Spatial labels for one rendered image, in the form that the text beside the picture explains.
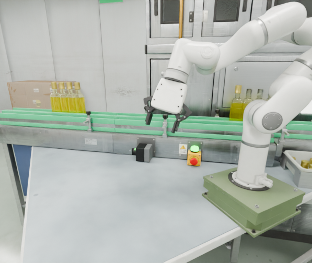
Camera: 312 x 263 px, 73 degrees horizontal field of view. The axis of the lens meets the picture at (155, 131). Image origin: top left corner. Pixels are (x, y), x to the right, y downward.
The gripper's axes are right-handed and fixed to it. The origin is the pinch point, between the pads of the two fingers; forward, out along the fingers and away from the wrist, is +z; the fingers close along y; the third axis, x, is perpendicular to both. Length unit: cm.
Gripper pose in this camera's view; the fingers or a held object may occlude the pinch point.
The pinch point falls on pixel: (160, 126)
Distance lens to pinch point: 69.8
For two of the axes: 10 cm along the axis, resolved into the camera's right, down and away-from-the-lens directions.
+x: 2.6, 0.2, 9.7
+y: 9.2, 3.0, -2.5
